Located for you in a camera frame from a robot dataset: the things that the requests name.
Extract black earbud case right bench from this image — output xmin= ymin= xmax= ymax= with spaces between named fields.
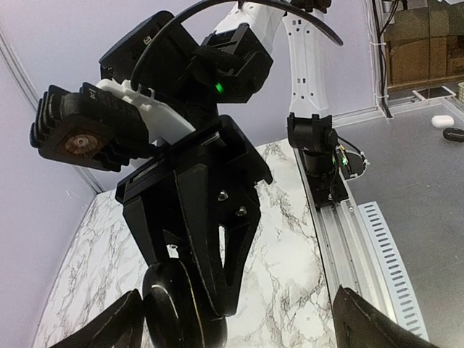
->
xmin=442 ymin=128 xmax=464 ymax=143

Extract cardboard boxes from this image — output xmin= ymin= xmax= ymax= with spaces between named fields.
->
xmin=382 ymin=1 xmax=463 ymax=90

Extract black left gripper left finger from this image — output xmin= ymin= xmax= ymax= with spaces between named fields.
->
xmin=53 ymin=289 xmax=145 ymax=348

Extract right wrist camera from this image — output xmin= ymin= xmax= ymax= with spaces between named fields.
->
xmin=28 ymin=78 xmax=195 ymax=173

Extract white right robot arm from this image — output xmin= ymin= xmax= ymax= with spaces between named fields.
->
xmin=100 ymin=1 xmax=273 ymax=320

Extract front aluminium rail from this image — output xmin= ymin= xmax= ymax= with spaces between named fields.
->
xmin=291 ymin=144 xmax=431 ymax=341

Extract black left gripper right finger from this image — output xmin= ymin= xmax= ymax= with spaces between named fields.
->
xmin=332 ymin=286 xmax=435 ymax=348

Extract white earbud case on bench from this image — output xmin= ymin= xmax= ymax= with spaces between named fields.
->
xmin=431 ymin=115 xmax=463 ymax=129

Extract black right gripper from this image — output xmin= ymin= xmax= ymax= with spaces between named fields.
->
xmin=115 ymin=115 xmax=273 ymax=316

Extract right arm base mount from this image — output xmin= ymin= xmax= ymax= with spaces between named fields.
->
xmin=287 ymin=112 xmax=368 ymax=210

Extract black earbud charging case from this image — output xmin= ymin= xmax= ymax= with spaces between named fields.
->
xmin=142 ymin=258 xmax=228 ymax=347

